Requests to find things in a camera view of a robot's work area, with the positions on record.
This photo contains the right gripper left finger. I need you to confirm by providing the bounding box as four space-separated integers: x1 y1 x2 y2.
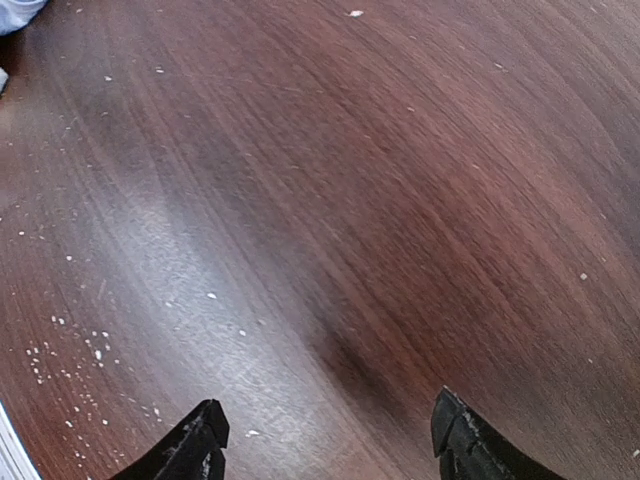
112 399 230 480

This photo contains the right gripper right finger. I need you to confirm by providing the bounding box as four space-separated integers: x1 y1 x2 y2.
432 387 563 480

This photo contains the light blue towel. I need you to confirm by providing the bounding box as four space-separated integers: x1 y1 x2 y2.
0 0 48 36

